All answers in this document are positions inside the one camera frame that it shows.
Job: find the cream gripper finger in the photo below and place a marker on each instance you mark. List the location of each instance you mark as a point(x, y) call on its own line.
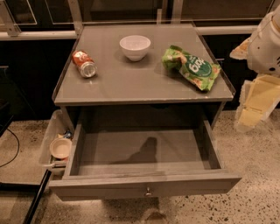
point(241, 51)
point(257, 100)

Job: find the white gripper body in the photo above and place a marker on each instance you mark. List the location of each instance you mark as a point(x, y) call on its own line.
point(263, 51)

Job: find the grey top drawer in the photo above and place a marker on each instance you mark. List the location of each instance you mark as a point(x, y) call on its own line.
point(143, 163)

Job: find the grey drawer cabinet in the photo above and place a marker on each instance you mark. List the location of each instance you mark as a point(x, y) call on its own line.
point(121, 81)

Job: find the green chip bag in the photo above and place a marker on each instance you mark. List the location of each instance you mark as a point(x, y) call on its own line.
point(201, 73)

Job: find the white ceramic bowl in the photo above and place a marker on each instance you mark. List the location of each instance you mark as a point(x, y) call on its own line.
point(135, 47)

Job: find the orange soda can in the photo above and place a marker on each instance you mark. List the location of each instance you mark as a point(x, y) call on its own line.
point(84, 64)

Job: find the small beige bowl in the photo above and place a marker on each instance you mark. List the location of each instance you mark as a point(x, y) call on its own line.
point(60, 148)

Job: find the black metal bar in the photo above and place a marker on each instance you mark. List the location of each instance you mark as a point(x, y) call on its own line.
point(37, 197)

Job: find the metal railing frame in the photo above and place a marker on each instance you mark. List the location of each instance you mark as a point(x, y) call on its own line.
point(65, 19)

